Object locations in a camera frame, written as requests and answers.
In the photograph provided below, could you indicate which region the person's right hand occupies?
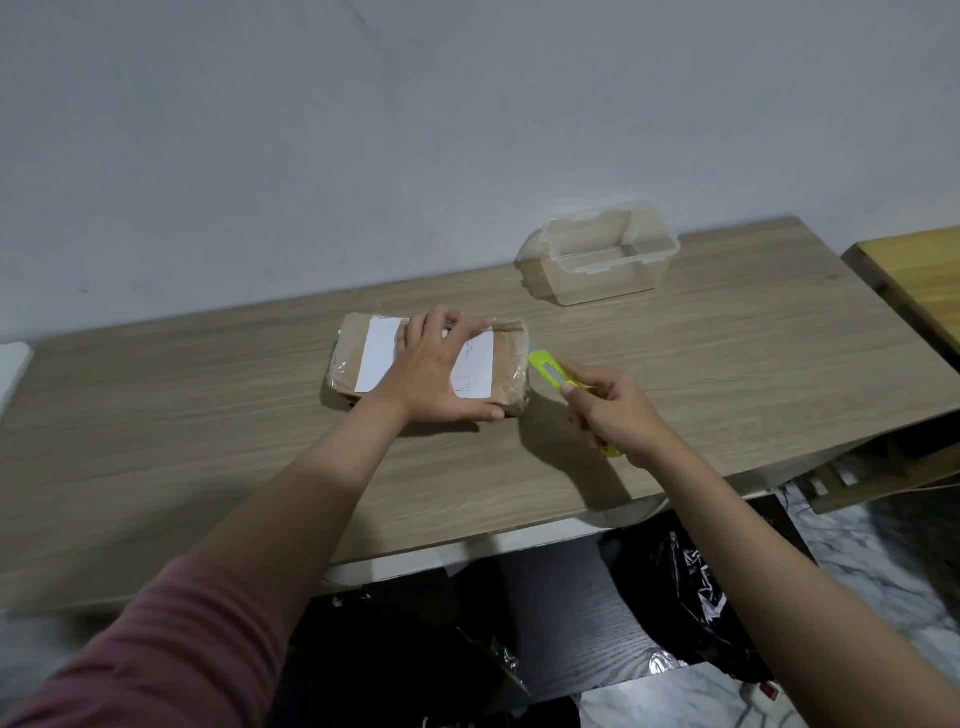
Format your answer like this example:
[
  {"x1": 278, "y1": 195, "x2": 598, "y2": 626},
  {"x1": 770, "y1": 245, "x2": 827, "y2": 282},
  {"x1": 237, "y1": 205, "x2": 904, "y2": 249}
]
[{"x1": 558, "y1": 360, "x2": 681, "y2": 471}]

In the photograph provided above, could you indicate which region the person's left hand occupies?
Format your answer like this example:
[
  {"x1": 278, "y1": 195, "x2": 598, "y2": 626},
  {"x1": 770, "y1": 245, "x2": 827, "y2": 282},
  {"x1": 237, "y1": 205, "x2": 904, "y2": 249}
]
[{"x1": 385, "y1": 304, "x2": 507, "y2": 429}]

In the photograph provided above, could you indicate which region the yellow-green utility knife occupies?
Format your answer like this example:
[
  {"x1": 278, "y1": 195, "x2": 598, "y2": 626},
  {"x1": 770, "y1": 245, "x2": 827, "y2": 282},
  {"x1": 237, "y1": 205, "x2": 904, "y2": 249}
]
[{"x1": 528, "y1": 349, "x2": 625, "y2": 459}]

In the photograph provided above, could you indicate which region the brown taped parcel white label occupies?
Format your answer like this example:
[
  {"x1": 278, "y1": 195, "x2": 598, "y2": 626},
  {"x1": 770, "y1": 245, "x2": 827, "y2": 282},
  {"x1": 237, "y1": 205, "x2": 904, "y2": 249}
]
[{"x1": 327, "y1": 310, "x2": 533, "y2": 420}]

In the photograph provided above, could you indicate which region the person's right forearm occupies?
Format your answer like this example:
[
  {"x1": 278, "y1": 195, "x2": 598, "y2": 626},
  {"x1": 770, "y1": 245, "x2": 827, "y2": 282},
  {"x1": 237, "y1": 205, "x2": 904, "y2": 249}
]
[{"x1": 624, "y1": 439, "x2": 960, "y2": 728}]

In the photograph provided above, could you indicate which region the person's left forearm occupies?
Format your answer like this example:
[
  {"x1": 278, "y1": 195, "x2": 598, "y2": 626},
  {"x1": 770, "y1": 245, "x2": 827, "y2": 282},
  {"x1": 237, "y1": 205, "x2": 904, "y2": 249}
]
[{"x1": 177, "y1": 393, "x2": 412, "y2": 610}]

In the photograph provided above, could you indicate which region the clear plastic container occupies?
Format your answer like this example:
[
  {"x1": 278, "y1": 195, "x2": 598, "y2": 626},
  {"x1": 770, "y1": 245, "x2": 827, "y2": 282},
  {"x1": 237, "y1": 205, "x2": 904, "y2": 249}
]
[{"x1": 516, "y1": 200, "x2": 682, "y2": 308}]

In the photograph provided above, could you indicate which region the black plastic bag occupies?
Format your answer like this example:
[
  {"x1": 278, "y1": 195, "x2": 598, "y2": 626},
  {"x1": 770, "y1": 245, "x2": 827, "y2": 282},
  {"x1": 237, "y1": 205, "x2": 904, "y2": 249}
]
[{"x1": 598, "y1": 495, "x2": 820, "y2": 680}]

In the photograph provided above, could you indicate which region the yellow wooden side table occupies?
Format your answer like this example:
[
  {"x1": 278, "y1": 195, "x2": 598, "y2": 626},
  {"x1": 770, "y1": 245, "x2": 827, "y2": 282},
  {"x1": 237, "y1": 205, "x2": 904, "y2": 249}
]
[{"x1": 842, "y1": 225, "x2": 960, "y2": 357}]

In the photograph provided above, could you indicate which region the white power strip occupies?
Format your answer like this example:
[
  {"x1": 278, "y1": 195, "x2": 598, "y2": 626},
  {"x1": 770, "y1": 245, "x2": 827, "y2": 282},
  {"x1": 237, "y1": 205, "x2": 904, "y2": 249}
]
[{"x1": 738, "y1": 677, "x2": 786, "y2": 708}]

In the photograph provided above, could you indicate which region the white flat object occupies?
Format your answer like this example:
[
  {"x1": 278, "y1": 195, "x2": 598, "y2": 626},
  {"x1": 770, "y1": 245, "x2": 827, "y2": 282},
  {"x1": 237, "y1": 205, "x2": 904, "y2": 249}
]
[{"x1": 0, "y1": 341, "x2": 36, "y2": 423}]

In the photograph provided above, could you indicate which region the maroon long sleeve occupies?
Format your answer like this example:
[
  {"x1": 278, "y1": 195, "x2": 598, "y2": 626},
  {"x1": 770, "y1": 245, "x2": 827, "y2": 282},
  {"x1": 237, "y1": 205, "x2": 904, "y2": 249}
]
[{"x1": 0, "y1": 553, "x2": 295, "y2": 728}]

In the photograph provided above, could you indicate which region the light wooden frame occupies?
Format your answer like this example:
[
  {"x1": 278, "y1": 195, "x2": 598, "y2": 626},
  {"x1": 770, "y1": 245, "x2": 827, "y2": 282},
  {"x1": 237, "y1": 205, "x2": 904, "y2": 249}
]
[{"x1": 799, "y1": 426, "x2": 960, "y2": 516}]

